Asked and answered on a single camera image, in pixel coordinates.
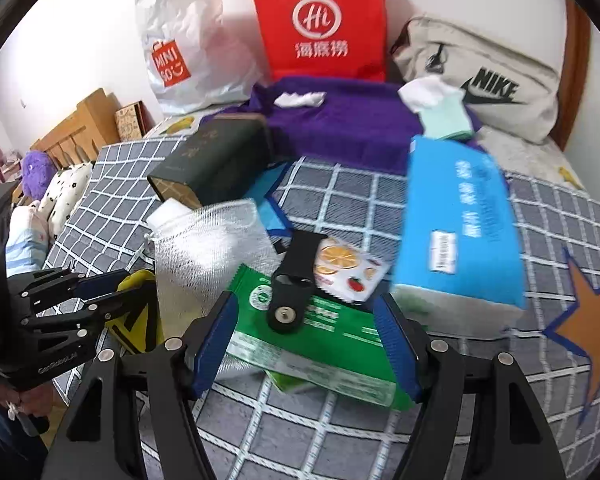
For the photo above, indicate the patterned cardboard box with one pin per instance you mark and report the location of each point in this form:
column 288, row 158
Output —
column 132, row 120

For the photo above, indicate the light wooden furniture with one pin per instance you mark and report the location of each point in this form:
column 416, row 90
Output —
column 90, row 120

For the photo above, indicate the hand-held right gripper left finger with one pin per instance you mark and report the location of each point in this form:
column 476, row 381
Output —
column 215, row 345

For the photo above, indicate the white cloth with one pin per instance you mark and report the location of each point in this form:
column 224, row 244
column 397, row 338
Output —
column 425, row 92

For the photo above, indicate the dark green wipes packet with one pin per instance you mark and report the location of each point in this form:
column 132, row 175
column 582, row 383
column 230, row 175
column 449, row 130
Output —
column 325, row 340

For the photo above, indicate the purple plush toy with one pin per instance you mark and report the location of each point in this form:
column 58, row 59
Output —
column 35, row 175

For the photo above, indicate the yellow and black packet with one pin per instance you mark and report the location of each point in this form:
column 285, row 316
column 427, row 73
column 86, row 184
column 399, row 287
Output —
column 135, row 325

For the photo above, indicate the brown wooden headboard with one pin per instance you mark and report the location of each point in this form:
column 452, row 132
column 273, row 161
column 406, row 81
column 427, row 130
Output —
column 575, row 85

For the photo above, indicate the person's left hand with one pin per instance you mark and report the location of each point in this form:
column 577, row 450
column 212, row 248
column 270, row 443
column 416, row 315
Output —
column 32, row 402

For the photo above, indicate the white plastic shopping bag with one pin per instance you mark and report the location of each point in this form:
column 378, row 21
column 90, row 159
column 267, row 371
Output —
column 190, row 20

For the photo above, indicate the blue striped pillow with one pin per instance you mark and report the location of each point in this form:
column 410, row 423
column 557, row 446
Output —
column 22, row 245

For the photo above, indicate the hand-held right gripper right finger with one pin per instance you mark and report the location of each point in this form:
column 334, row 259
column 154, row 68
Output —
column 397, row 345

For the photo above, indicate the white flower print pillow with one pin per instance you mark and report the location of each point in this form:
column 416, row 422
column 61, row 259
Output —
column 65, row 195

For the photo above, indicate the blue tissue pack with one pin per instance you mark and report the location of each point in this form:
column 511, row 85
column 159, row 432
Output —
column 455, row 220

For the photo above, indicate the dark green box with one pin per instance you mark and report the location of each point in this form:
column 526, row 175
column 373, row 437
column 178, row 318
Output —
column 215, row 160

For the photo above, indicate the crumpled white tissue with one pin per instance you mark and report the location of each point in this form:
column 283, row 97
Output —
column 295, row 100

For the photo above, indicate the white mesh pouch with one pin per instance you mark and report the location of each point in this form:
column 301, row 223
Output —
column 205, row 260

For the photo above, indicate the beige canvas bag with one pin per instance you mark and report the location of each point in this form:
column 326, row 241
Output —
column 505, row 60

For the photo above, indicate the red paper shopping bag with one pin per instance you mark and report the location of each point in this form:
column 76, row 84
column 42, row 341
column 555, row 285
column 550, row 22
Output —
column 280, row 10

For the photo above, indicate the fruit print sachet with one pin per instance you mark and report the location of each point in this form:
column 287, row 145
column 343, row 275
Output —
column 345, row 270

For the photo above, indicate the grey checked blanket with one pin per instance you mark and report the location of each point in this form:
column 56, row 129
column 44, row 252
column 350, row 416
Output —
column 330, row 440

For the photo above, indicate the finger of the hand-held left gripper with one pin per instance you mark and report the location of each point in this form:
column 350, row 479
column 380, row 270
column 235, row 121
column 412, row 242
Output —
column 80, row 316
column 100, row 282

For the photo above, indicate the purple cloth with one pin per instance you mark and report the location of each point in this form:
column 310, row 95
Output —
column 360, row 125

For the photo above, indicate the fruit print bed sheet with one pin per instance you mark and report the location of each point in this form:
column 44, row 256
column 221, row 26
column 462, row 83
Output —
column 520, row 155

